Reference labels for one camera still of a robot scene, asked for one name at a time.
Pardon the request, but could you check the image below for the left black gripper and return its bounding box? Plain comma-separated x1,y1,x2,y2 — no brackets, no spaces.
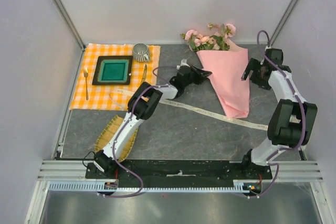
183,65,211,88

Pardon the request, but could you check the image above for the pink wrapping paper sheet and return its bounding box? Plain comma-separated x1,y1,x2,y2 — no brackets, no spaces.
197,40,250,119

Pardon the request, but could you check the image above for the peach rose stem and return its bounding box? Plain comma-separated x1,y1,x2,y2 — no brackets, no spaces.
200,35,221,50

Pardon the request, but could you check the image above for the cream rose stem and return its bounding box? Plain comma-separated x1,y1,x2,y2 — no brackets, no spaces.
186,35,203,51

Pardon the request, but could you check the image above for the pink rose stem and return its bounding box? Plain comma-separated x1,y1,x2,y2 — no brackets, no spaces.
207,23,236,51
180,29,198,44

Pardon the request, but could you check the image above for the cream ribbon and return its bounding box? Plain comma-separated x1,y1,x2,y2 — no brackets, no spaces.
108,89,268,131

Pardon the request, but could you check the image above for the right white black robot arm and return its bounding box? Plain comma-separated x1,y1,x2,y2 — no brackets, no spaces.
240,48,318,179

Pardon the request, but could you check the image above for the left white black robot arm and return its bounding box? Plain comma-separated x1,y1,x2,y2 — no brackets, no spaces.
93,65,212,178

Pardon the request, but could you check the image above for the grey striped mug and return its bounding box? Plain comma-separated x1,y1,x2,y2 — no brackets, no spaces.
132,44,150,62

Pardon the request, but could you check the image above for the black green square plate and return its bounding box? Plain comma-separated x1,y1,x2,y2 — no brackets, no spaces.
92,56,133,86

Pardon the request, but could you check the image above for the woven bamboo mat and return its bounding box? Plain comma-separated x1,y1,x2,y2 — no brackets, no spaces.
94,115,139,163

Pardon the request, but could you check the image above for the gold spoon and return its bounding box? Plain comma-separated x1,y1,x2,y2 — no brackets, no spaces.
83,67,89,101

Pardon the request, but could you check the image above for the orange white checkered cloth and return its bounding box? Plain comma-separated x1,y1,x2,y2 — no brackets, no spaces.
69,43,161,110

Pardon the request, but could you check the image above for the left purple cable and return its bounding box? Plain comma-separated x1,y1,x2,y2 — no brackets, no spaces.
112,65,182,199

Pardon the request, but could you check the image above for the right aluminium frame post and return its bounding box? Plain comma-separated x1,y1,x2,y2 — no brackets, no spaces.
268,0,300,46

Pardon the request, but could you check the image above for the aluminium frame post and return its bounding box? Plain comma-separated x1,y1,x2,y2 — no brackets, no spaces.
52,0,86,51
268,0,300,46

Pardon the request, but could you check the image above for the white cable duct strip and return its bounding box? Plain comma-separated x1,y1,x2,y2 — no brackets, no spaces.
49,181,261,193

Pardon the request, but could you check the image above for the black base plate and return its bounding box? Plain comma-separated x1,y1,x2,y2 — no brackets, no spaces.
85,158,272,188

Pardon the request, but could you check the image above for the left aluminium frame post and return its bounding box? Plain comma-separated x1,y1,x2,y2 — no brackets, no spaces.
52,0,86,51

